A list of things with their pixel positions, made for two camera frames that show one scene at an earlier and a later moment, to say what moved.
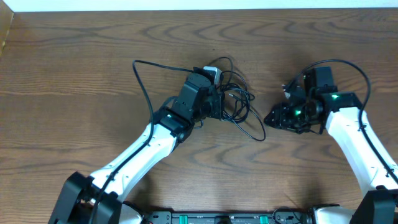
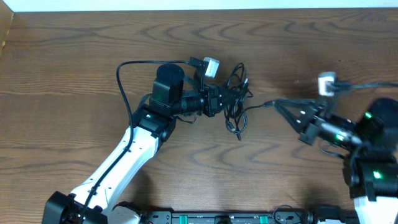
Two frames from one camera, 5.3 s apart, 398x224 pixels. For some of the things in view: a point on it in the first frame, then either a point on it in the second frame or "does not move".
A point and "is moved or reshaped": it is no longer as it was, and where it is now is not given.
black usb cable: [236, 98] is moved or reshaped
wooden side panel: [6, 17] does not move
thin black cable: [256, 115] to [266, 104]
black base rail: [288, 217] does not move
